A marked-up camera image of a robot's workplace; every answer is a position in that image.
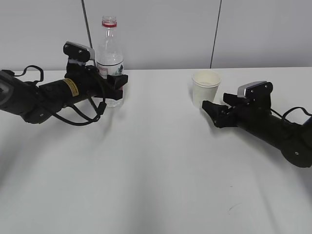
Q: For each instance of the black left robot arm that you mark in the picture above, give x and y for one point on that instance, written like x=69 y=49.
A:
x=78 y=99

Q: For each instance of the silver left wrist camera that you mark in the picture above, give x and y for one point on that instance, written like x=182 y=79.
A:
x=79 y=52

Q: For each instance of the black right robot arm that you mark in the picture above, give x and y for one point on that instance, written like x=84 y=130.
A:
x=293 y=140

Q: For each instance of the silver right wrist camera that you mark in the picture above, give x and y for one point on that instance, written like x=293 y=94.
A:
x=257 y=89

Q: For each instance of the white paper cup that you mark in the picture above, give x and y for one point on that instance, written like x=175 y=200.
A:
x=205 y=84

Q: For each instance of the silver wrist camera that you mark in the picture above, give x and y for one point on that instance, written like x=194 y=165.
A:
x=79 y=52
x=257 y=89

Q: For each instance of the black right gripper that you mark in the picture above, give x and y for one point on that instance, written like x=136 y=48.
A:
x=240 y=110

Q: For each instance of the clear water bottle red label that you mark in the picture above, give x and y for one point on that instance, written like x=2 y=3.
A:
x=109 y=56

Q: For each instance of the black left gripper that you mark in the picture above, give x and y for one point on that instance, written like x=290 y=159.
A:
x=83 y=81

